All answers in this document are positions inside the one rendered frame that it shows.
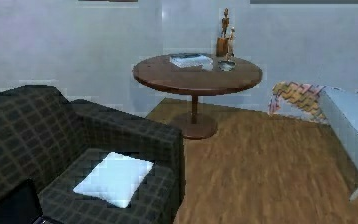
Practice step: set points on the dark framed picture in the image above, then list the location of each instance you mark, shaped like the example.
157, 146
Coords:
107, 0

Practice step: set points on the black laptop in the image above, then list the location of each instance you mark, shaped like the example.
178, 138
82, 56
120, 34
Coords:
13, 205

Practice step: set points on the round brown pedestal table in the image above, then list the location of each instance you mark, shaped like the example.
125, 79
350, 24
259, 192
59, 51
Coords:
193, 78

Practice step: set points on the brown wooden figurine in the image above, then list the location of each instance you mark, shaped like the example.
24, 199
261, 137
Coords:
223, 33

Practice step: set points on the dark checked armchair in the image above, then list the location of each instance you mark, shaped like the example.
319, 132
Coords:
30, 133

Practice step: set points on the zigzag patterned blanket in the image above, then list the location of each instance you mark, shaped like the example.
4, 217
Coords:
298, 98

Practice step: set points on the small pale figurine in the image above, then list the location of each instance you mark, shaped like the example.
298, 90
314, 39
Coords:
231, 41

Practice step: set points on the small glass bowl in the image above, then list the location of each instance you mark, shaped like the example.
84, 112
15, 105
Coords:
227, 65

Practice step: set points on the pale blue sofa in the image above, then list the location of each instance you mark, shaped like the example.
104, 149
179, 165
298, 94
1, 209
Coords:
350, 126

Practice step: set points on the white pillow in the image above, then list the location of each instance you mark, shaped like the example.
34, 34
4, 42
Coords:
115, 178

